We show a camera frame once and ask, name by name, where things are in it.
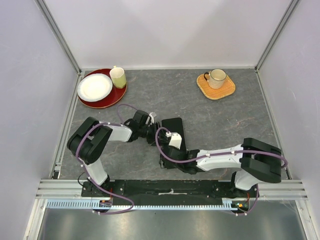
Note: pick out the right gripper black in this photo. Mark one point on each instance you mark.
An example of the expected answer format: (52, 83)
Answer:
(164, 164)

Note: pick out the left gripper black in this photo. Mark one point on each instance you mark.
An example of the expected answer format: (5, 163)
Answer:
(152, 141)

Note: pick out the black zipper tool case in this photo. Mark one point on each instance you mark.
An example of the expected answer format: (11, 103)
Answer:
(174, 125)

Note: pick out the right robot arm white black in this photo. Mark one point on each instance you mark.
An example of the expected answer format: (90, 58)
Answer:
(255, 161)

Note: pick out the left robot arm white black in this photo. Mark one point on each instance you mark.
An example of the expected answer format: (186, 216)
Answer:
(90, 139)

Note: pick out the red round tray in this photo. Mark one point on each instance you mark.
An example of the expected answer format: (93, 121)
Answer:
(114, 96)

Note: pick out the pale yellow cup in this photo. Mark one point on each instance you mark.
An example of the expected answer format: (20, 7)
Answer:
(118, 77)

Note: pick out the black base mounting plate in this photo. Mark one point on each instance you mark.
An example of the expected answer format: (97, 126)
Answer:
(177, 192)

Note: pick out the white paper plate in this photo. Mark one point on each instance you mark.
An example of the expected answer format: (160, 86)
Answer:
(94, 87)

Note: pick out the orange woven coaster mat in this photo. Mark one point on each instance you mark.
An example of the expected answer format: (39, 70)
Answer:
(227, 89)

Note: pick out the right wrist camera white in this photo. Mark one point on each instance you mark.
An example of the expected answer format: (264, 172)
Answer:
(175, 139)

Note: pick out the grey slotted cable duct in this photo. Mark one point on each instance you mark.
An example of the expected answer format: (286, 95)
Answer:
(96, 204)

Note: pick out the cream mug black handle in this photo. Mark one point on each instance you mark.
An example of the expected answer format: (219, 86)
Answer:
(215, 78)

